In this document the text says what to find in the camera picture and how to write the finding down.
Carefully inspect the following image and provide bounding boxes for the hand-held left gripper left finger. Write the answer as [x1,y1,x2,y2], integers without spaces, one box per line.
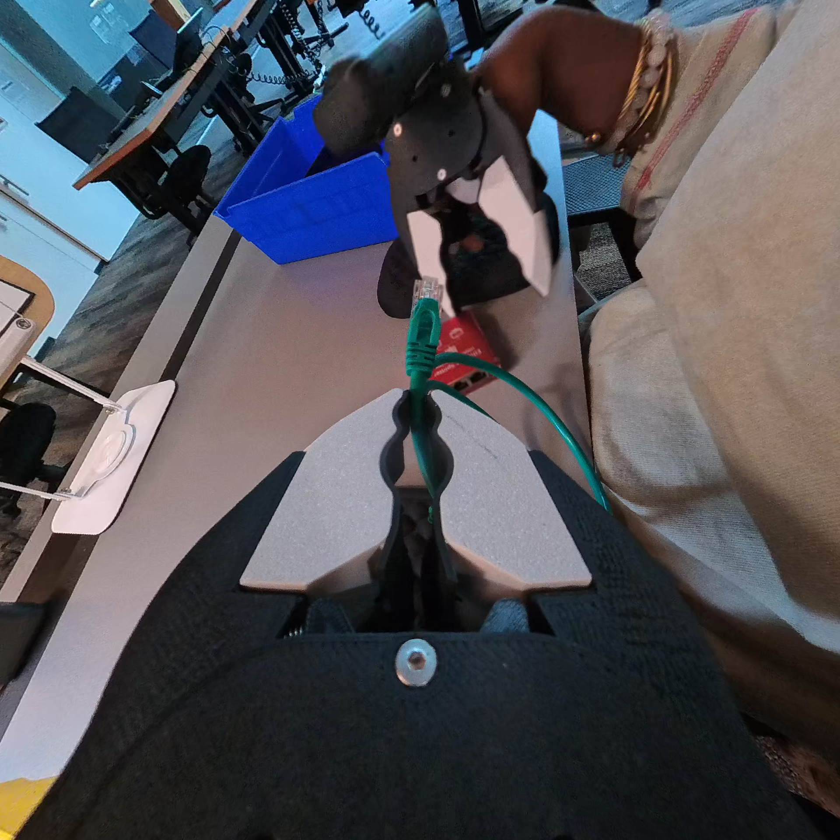
[238,387,422,618]

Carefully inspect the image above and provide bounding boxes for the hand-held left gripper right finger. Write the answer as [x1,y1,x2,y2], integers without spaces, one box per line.
[423,388,593,619]

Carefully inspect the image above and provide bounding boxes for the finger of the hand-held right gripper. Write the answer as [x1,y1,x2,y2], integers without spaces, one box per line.
[448,156,555,299]
[406,209,458,319]

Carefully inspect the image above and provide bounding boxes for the green ethernet cable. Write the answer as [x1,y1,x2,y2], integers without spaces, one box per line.
[406,279,613,526]

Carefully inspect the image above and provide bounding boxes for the red ethernet splitter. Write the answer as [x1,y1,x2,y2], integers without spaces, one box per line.
[434,311,503,395]

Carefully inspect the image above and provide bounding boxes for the yellow plastic bin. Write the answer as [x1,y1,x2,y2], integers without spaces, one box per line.
[0,776,59,840]

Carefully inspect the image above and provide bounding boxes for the person's right forearm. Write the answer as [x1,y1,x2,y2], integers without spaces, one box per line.
[620,0,811,227]

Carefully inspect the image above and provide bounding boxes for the person's right hand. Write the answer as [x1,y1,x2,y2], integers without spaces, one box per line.
[474,7,649,152]

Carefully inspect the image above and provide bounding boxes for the black padded wrist rest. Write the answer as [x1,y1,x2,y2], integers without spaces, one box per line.
[376,193,563,320]

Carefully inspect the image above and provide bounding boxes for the blue plastic bin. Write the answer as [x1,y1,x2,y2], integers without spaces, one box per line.
[213,95,395,265]

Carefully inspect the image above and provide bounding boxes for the person's beige clothing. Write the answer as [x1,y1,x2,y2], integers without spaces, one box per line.
[581,0,840,815]

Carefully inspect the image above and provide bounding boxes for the black computer monitor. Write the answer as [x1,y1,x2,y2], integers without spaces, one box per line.
[128,8,204,73]

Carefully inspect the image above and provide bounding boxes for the wooden top office desk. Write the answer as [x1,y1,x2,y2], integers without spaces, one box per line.
[72,26,263,227]

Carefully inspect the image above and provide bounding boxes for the gold and pearl bracelets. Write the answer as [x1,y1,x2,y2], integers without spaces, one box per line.
[583,10,678,170]

